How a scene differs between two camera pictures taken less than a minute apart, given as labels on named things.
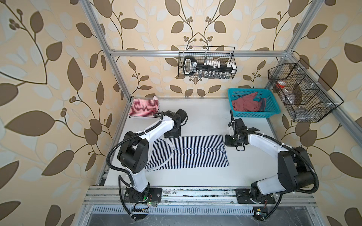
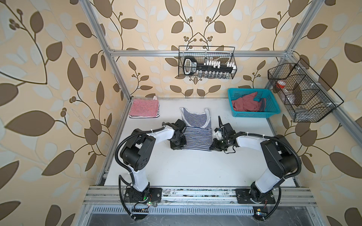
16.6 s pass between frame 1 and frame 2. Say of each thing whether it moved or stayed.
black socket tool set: stayed
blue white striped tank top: moved
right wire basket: stayed
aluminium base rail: stayed
